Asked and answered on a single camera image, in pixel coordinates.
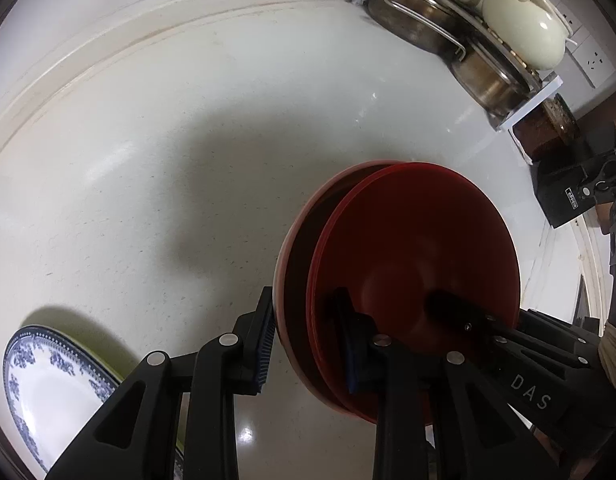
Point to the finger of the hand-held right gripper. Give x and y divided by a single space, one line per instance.
562 337
452 310

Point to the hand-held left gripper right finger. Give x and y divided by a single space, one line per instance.
350 355

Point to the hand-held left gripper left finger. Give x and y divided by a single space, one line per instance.
265 340

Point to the red bowl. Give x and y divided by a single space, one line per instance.
412 240

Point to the blue floral white plate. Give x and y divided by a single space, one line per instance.
48 400

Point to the black knife block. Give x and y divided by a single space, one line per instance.
557 195

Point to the black kitchen scissors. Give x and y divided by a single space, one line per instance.
607 170

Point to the steel pots on rack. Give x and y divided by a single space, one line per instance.
532 100

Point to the stainless steel pot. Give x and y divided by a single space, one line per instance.
487 85
412 15

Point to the cream round casserole pot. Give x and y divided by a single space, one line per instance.
522 30

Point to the white wall outlet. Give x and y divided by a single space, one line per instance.
572 22
595 62

